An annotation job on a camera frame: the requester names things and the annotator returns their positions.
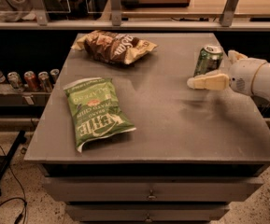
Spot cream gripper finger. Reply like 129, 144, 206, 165
187, 74, 229, 91
228, 49, 247, 63

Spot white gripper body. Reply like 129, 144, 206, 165
229, 58, 266, 96

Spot green soda can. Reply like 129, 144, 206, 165
193, 44, 223, 77

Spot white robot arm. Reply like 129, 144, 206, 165
187, 50, 270, 102

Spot dark soda can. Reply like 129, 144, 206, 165
50, 69, 60, 83

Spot brown soda can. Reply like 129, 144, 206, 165
38, 71, 52, 92

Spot red soda can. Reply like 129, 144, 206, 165
24, 71, 40, 91

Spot silver green can on shelf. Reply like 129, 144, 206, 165
7, 72, 24, 92

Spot brown chips bag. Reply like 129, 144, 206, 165
72, 30, 157, 65

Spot upper grey drawer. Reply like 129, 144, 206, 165
43, 177, 263, 203

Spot grey drawer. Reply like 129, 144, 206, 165
66, 204, 229, 222
43, 177, 263, 203

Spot green Kettle chips bag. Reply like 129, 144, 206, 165
64, 77, 136, 152

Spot lower grey drawer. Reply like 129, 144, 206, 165
66, 204, 229, 222

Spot low side shelf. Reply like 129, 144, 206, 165
0, 85, 50, 106

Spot black metal stand leg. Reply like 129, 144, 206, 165
0, 130, 27, 200

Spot middle metal bracket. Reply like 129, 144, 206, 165
110, 0, 121, 26

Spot left metal bracket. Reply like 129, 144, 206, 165
31, 0, 49, 26

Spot black floor cable left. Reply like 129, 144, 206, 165
0, 120, 28, 224

